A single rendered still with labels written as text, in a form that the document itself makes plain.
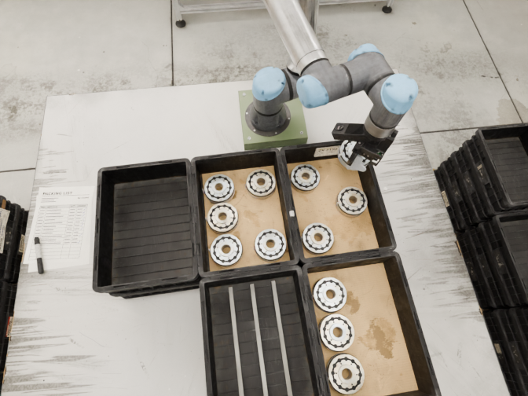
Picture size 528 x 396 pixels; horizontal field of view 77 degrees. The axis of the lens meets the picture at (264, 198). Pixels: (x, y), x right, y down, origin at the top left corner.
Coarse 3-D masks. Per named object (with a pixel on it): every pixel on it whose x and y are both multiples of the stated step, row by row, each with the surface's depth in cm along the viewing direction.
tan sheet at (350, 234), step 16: (320, 160) 122; (336, 160) 122; (320, 176) 120; (336, 176) 120; (352, 176) 120; (320, 192) 117; (336, 192) 118; (304, 208) 115; (320, 208) 115; (336, 208) 115; (304, 224) 113; (336, 224) 113; (352, 224) 113; (368, 224) 113; (320, 240) 111; (336, 240) 111; (352, 240) 111; (368, 240) 111
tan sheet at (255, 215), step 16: (208, 176) 119; (240, 176) 119; (240, 192) 117; (208, 208) 114; (240, 208) 115; (256, 208) 115; (272, 208) 115; (240, 224) 112; (256, 224) 113; (272, 224) 113; (208, 240) 110; (240, 240) 110; (256, 256) 108; (288, 256) 109
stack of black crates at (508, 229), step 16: (480, 224) 163; (496, 224) 152; (512, 224) 162; (464, 240) 177; (480, 240) 165; (496, 240) 154; (512, 240) 159; (464, 256) 178; (480, 256) 166; (496, 256) 155; (512, 256) 146; (480, 272) 166; (496, 272) 155; (512, 272) 147; (480, 288) 168; (496, 288) 157; (512, 288) 148; (480, 304) 169; (496, 304) 159; (512, 304) 148
